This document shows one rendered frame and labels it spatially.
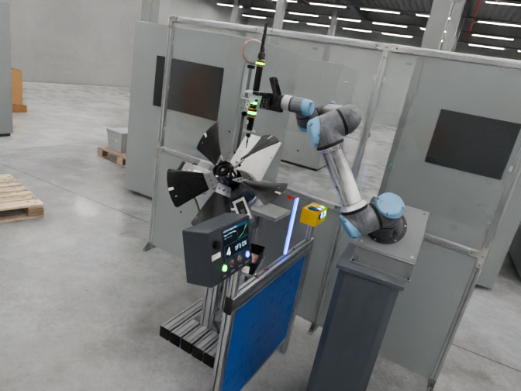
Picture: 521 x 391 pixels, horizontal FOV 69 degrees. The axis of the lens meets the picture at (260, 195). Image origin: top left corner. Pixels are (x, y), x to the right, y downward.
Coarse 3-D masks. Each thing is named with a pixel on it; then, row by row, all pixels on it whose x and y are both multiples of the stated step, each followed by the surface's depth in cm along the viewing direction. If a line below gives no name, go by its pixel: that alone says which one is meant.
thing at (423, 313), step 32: (160, 160) 333; (160, 192) 340; (160, 224) 348; (288, 224) 282; (320, 224) 269; (320, 256) 274; (448, 256) 231; (320, 288) 279; (416, 288) 244; (448, 288) 235; (320, 320) 284; (416, 320) 248; (448, 320) 238; (384, 352) 264; (416, 352) 252
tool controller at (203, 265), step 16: (208, 224) 131; (224, 224) 130; (240, 224) 138; (192, 240) 125; (208, 240) 122; (224, 240) 129; (240, 240) 138; (192, 256) 126; (208, 256) 123; (224, 256) 130; (192, 272) 127; (208, 272) 124; (224, 272) 130
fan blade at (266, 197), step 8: (248, 184) 204; (256, 184) 205; (264, 184) 207; (272, 184) 207; (280, 184) 207; (256, 192) 198; (264, 192) 198; (272, 192) 199; (264, 200) 193; (272, 200) 194
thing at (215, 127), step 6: (216, 126) 225; (210, 132) 228; (216, 132) 224; (204, 138) 232; (210, 138) 227; (216, 138) 222; (198, 144) 235; (204, 144) 231; (210, 144) 226; (216, 144) 221; (198, 150) 235; (204, 150) 231; (210, 150) 226; (216, 150) 221; (210, 156) 227; (216, 156) 221; (216, 162) 222
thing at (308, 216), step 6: (312, 204) 228; (318, 204) 230; (306, 210) 218; (312, 210) 217; (324, 210) 224; (306, 216) 219; (312, 216) 217; (318, 216) 217; (324, 216) 228; (306, 222) 219; (312, 222) 217; (318, 222) 220
